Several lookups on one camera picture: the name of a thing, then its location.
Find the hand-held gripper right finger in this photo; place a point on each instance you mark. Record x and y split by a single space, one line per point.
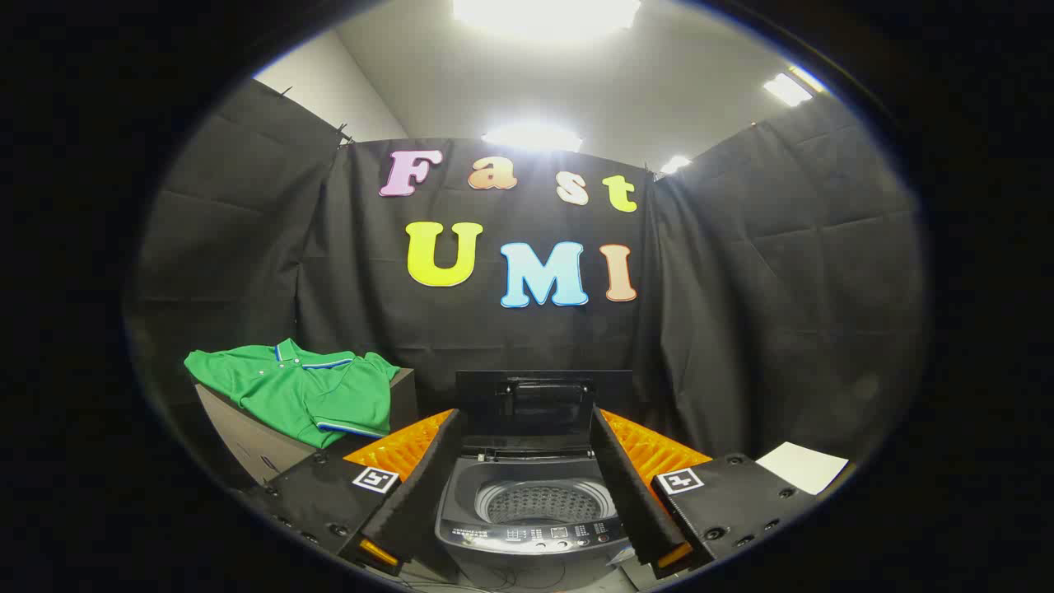
630 494

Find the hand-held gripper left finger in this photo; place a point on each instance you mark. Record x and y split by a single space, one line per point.
416 494

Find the green polo shirt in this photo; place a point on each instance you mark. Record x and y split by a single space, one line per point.
305 391

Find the grey cardboard box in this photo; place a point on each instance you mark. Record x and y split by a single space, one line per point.
251 449

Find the white flat board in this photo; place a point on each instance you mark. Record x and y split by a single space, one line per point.
803 467

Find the black backdrop cloth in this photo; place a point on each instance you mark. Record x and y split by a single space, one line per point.
510 329

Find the ceiling light panel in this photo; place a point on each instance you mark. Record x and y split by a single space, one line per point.
532 137
547 15
789 87
675 164

